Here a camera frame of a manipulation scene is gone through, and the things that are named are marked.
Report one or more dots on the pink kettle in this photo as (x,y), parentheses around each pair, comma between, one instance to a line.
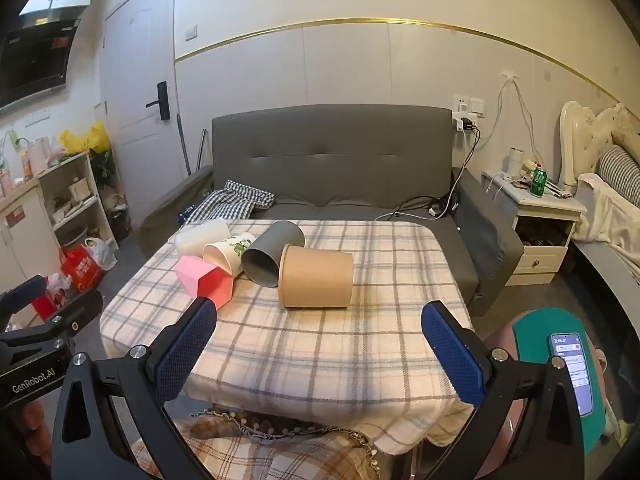
(39,157)

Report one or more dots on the grey sofa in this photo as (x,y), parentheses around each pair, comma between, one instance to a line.
(330,160)

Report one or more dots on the green plant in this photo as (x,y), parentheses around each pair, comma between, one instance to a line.
(104,167)

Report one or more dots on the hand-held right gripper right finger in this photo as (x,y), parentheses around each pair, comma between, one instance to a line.
(452,355)

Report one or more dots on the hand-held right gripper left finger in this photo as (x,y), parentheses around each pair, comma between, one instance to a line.
(185,355)

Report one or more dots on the smartphone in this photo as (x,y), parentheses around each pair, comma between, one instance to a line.
(574,375)

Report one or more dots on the white light switch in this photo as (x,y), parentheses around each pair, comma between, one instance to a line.
(190,33)

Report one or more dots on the white plastic bag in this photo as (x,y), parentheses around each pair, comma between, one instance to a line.
(102,255)

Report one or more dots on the cream blanket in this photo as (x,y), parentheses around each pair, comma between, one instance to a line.
(607,215)

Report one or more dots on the green drink can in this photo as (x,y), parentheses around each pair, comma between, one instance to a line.
(538,183)

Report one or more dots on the pink angular cup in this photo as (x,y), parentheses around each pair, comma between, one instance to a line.
(200,277)

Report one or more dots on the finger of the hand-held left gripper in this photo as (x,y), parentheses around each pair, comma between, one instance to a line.
(22,291)
(75,312)

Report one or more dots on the wall socket with chargers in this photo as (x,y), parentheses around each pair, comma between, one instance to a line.
(467,110)

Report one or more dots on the person's left hand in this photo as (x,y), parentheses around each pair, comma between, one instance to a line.
(34,422)

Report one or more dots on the blue gingham cloth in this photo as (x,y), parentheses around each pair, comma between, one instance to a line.
(230,200)

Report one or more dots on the teal stool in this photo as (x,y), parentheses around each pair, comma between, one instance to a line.
(535,340)

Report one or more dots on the yellow plastic bag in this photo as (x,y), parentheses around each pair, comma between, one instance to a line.
(82,137)

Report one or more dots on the plain white cup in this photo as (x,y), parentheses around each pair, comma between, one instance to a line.
(200,237)

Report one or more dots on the brown paper cup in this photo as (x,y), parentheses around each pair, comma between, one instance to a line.
(317,277)

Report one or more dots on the white printed paper cup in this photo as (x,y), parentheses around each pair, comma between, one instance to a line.
(225,255)

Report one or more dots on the grey cup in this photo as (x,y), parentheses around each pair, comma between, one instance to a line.
(272,252)

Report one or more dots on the cream bed headboard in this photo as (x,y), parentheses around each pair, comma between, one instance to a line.
(580,135)

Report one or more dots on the white open shelf unit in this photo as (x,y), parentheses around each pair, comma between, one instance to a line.
(75,195)

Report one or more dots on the white nightstand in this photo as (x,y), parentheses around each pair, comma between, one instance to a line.
(540,245)

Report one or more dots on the plaid tablecloth table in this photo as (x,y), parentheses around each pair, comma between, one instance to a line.
(310,355)

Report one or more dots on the white tumbler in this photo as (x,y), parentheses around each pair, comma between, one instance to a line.
(515,162)

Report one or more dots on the white door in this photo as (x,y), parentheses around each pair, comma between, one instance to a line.
(137,60)

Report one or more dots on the checked pillow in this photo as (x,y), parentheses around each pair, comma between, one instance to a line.
(620,170)

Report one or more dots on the white kitchen counter cabinet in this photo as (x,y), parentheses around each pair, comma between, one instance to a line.
(25,240)

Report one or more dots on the black range hood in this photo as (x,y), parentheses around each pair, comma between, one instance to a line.
(35,60)

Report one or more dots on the red paper bag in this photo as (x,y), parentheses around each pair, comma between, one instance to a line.
(80,270)

